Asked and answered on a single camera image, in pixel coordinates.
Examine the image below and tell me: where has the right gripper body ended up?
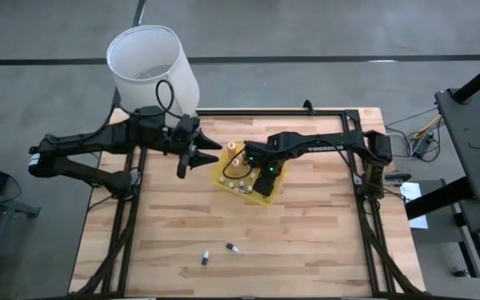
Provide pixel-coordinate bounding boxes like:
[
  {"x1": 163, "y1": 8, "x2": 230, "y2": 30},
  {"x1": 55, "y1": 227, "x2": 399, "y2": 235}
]
[{"x1": 243, "y1": 141, "x2": 285, "y2": 180}]

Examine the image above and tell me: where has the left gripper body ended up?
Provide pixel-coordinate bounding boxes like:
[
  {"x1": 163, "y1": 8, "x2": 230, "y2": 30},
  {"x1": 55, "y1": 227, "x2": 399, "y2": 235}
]
[{"x1": 164, "y1": 115, "x2": 202, "y2": 156}]

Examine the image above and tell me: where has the white-shaded silver table lamp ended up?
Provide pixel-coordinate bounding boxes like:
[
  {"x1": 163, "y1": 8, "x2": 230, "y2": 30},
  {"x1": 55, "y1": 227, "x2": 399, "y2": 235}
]
[{"x1": 105, "y1": 24, "x2": 202, "y2": 123}]

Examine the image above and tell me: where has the white paper sheet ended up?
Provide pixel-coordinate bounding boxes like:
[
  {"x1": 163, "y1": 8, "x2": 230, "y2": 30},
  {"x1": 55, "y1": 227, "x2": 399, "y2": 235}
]
[{"x1": 400, "y1": 182, "x2": 429, "y2": 230}]

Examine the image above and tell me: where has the black power strip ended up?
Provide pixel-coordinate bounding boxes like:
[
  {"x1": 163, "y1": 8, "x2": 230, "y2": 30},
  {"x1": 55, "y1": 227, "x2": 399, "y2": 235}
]
[{"x1": 411, "y1": 132, "x2": 435, "y2": 159}]

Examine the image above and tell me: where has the black beam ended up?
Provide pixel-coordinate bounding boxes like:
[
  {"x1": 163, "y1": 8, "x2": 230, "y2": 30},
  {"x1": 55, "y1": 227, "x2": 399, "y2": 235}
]
[{"x1": 404, "y1": 177, "x2": 474, "y2": 221}]

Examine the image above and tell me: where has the grey desk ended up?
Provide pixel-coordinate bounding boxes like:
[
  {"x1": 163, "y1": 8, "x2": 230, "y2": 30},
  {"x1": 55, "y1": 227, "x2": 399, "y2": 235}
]
[{"x1": 433, "y1": 85, "x2": 480, "y2": 203}]

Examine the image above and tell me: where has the black pole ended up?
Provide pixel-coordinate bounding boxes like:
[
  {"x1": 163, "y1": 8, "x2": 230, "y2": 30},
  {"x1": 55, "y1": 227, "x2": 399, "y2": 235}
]
[{"x1": 451, "y1": 52, "x2": 480, "y2": 104}]

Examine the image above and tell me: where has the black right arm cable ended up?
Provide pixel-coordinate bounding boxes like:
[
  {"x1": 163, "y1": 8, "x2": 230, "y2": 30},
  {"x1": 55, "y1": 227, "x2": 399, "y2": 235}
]
[{"x1": 222, "y1": 147, "x2": 252, "y2": 180}]

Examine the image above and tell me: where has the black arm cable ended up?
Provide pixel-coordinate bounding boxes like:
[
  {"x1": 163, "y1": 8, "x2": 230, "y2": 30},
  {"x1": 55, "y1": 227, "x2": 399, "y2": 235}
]
[
  {"x1": 222, "y1": 147, "x2": 252, "y2": 180},
  {"x1": 155, "y1": 78, "x2": 176, "y2": 117}
]

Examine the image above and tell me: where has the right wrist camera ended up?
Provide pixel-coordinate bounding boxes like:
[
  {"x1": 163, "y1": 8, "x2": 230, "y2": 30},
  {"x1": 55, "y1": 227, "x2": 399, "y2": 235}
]
[{"x1": 252, "y1": 172, "x2": 275, "y2": 198}]

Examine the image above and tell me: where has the black aluminium rig frame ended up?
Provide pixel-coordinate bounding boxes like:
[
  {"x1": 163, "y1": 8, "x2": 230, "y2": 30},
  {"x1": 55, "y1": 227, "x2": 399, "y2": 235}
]
[{"x1": 69, "y1": 108, "x2": 427, "y2": 299}]

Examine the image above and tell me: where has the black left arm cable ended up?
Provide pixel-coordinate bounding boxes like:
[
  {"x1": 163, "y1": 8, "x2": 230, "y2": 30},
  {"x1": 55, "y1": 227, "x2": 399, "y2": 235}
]
[{"x1": 155, "y1": 78, "x2": 176, "y2": 117}]

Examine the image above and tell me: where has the black bracket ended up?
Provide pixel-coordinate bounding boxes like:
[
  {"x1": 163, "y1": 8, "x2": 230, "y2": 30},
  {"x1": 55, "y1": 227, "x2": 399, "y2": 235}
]
[{"x1": 383, "y1": 172, "x2": 413, "y2": 184}]

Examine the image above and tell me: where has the grey metal desk frame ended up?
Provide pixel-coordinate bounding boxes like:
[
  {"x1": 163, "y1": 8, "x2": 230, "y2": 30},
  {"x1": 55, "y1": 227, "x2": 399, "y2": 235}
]
[{"x1": 0, "y1": 189, "x2": 42, "y2": 300}]

